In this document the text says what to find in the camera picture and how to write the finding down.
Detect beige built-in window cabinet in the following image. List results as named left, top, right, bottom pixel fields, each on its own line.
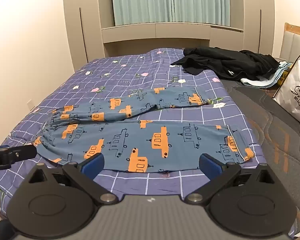
left=62, top=0, right=278, bottom=63

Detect light blue folded towel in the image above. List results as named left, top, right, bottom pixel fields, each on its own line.
left=240, top=61, right=294, bottom=88

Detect pale green curtain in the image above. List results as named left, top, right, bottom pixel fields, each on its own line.
left=111, top=0, right=231, bottom=27

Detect white paper shopping bag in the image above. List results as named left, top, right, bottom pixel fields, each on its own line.
left=272, top=47, right=300, bottom=128

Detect black clothing pile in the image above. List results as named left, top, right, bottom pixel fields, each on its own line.
left=170, top=46, right=280, bottom=82

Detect padded wooden headboard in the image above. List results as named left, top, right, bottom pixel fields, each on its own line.
left=280, top=22, right=300, bottom=64

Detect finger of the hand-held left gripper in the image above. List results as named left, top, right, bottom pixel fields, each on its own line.
left=1, top=145, right=38, bottom=166

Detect blue pants with orange cars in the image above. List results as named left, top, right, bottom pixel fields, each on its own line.
left=32, top=86, right=255, bottom=174

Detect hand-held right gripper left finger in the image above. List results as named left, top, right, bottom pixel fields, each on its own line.
left=27, top=152, right=117, bottom=205

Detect grey quilted mattress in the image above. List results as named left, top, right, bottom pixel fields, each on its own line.
left=219, top=79, right=300, bottom=240

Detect purple checked floral blanket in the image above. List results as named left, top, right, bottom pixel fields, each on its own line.
left=0, top=47, right=268, bottom=214

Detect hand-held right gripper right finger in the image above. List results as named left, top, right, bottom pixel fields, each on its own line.
left=184, top=153, right=277, bottom=205

